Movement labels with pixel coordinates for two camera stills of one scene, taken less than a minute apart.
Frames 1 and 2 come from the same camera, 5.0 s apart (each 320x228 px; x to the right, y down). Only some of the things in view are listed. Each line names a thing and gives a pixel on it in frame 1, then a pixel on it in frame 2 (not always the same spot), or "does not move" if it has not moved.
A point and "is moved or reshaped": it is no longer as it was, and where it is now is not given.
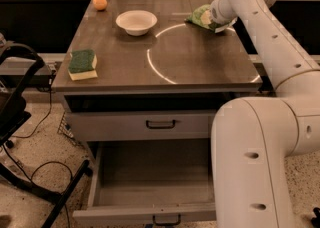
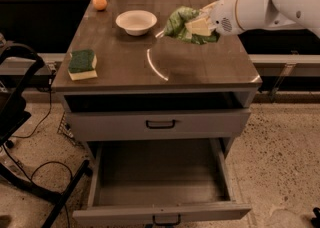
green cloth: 202,15 is moved or reshaped
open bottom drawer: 163,182 does not move
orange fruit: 99,2 does not move
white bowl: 136,22 does not move
